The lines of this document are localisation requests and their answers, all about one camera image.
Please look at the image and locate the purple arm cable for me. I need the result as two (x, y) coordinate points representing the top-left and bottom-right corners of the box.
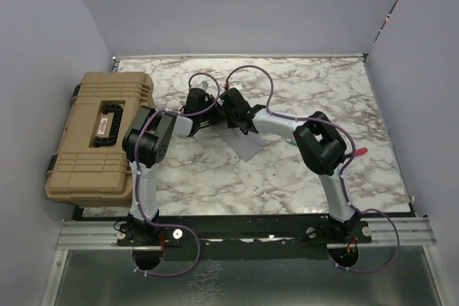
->
(134, 72), (222, 228)
(224, 64), (401, 274)

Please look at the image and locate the tan plastic tool case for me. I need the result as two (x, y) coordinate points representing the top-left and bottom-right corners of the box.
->
(45, 72), (154, 207)

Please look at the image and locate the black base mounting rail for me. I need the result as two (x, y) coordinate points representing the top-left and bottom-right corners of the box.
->
(116, 214), (372, 261)

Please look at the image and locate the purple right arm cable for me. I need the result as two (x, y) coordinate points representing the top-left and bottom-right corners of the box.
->
(224, 64), (401, 274)

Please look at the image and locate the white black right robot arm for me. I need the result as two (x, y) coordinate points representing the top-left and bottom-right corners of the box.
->
(221, 87), (359, 242)

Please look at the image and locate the grey paper envelope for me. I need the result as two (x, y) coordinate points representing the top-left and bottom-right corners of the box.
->
(212, 125), (268, 162)

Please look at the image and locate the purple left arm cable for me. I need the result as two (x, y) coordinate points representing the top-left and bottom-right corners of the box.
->
(134, 72), (222, 228)

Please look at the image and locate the red handled screwdriver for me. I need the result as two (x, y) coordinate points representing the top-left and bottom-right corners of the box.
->
(346, 147), (368, 157)

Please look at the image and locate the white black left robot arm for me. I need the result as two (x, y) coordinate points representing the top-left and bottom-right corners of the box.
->
(122, 86), (224, 245)

